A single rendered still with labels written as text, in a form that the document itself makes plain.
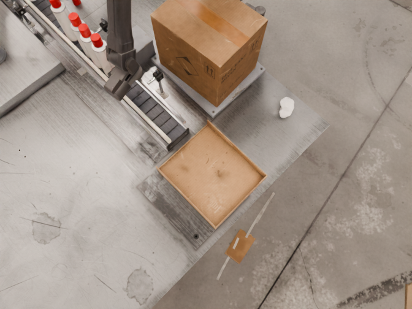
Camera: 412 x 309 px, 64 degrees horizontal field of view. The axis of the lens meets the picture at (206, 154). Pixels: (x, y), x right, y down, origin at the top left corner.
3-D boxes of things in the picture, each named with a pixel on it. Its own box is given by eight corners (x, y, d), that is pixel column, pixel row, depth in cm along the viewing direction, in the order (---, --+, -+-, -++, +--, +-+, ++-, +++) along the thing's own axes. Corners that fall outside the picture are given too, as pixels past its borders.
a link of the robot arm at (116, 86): (133, 56, 94) (113, 45, 97) (108, 87, 93) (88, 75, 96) (149, 78, 105) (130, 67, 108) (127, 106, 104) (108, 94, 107)
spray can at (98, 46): (102, 72, 126) (83, 36, 107) (112, 63, 127) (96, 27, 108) (110, 80, 125) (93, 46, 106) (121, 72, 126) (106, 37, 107)
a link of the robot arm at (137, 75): (147, 70, 103) (132, 57, 100) (133, 87, 102) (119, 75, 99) (140, 71, 109) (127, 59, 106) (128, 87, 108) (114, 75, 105)
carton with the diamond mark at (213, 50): (159, 63, 131) (149, 14, 105) (199, 26, 137) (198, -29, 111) (216, 108, 125) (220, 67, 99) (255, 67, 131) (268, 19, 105)
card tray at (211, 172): (156, 169, 119) (155, 166, 115) (207, 124, 125) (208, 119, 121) (215, 229, 112) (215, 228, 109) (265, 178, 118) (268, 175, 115)
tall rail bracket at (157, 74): (148, 99, 128) (141, 76, 112) (162, 87, 130) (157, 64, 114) (154, 105, 127) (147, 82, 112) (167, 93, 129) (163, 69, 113)
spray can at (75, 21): (83, 53, 129) (62, 15, 109) (93, 45, 130) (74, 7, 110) (91, 61, 128) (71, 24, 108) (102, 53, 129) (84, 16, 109)
